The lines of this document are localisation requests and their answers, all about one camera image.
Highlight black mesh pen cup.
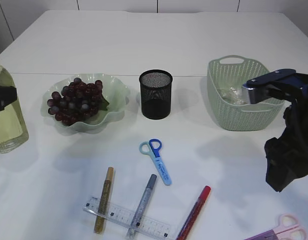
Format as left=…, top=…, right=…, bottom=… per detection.
left=139, top=69, right=173, bottom=120

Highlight green woven plastic basket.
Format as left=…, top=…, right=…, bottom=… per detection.
left=207, top=55, right=284, bottom=132

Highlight clear plastic sheet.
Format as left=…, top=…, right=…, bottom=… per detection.
left=218, top=87, right=246, bottom=106

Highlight yellow tea drink bottle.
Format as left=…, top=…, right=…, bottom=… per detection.
left=0, top=65, right=29, bottom=154

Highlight purple artificial grape bunch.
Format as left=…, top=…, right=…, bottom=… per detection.
left=46, top=77, right=109, bottom=126

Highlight gold glitter pen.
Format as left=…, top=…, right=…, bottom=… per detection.
left=94, top=167, right=114, bottom=234

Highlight green wavy plastic plate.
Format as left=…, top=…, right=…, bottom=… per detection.
left=40, top=73, right=130, bottom=133

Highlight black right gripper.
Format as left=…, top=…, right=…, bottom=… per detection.
left=265, top=100, right=308, bottom=192

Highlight clear plastic ruler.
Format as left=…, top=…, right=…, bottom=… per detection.
left=82, top=196, right=173, bottom=240

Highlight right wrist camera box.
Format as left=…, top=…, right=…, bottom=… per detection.
left=242, top=68, right=308, bottom=104

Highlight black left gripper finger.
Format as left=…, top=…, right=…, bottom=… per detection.
left=0, top=86, right=17, bottom=112

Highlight red glitter pen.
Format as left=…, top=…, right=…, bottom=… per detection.
left=176, top=185, right=211, bottom=240

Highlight pink purple scissors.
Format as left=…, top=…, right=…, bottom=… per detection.
left=247, top=213, right=308, bottom=240

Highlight silver glitter pen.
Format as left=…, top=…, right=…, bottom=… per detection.
left=126, top=174, right=157, bottom=240

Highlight blue capped safety scissors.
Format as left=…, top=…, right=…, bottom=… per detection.
left=139, top=138, right=172, bottom=186

